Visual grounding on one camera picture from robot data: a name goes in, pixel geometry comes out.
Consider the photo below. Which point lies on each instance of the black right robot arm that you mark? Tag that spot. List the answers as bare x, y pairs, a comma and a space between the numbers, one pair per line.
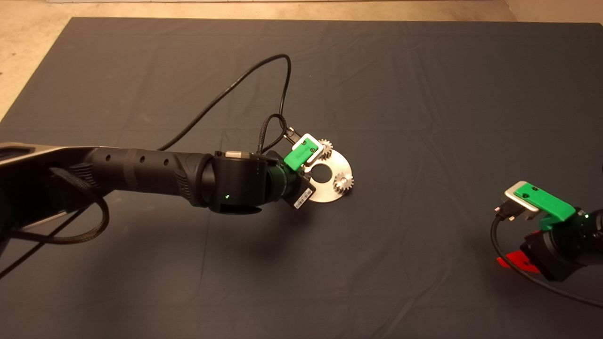
591, 235

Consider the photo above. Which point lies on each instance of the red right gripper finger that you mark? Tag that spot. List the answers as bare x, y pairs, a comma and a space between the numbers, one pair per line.
516, 260

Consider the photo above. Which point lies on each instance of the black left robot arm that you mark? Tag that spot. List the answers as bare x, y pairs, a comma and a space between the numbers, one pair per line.
141, 174

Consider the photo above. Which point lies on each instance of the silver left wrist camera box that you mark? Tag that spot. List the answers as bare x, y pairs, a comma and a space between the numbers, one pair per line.
318, 151

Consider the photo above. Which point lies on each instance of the small steel planetary gear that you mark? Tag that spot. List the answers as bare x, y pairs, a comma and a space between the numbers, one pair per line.
345, 183
326, 149

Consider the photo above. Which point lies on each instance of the dark grey table cloth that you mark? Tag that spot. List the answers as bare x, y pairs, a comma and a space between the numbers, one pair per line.
424, 70

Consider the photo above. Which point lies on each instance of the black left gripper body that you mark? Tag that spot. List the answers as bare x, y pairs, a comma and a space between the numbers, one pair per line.
299, 188

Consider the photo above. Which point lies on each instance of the round metal carrier plate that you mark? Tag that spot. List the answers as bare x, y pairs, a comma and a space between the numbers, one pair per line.
337, 162

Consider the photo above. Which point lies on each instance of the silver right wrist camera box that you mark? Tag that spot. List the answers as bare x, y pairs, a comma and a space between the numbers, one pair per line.
516, 197

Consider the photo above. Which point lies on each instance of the green left camera mount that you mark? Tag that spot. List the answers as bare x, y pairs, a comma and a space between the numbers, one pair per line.
299, 155

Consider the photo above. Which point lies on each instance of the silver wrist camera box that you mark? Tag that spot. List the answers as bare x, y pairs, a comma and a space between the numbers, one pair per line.
516, 197
318, 151

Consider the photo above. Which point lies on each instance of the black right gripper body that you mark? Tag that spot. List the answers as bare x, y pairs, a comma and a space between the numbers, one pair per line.
551, 256

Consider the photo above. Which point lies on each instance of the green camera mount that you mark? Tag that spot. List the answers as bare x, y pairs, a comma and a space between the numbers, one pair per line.
299, 155
549, 202

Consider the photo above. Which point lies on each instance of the green right camera mount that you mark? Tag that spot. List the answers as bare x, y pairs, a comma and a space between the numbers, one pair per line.
549, 202

